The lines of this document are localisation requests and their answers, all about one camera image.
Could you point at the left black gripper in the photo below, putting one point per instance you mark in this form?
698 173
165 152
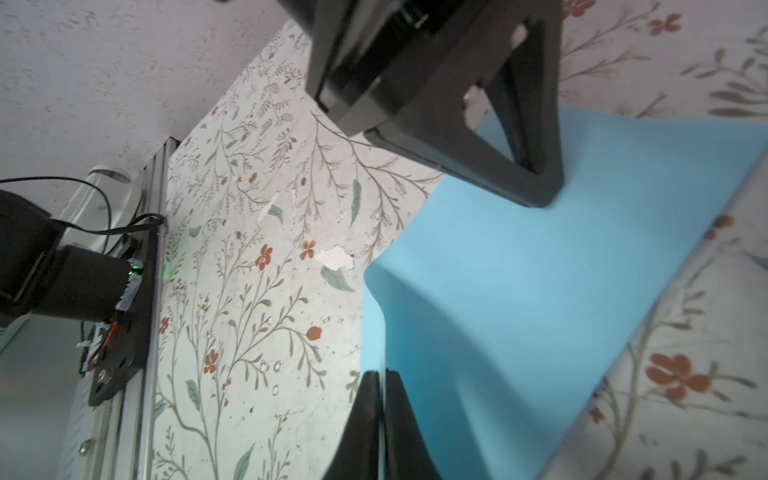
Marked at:
400 72

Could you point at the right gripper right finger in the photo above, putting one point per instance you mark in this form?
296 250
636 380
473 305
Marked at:
406 454

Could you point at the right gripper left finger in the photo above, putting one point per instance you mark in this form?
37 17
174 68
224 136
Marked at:
357 455

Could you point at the light blue paper sheet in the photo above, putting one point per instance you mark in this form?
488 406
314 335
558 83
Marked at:
619 334

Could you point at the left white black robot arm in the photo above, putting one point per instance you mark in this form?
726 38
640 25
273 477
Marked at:
41 275

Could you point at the floral patterned table mat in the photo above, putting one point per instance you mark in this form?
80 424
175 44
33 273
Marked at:
273 217

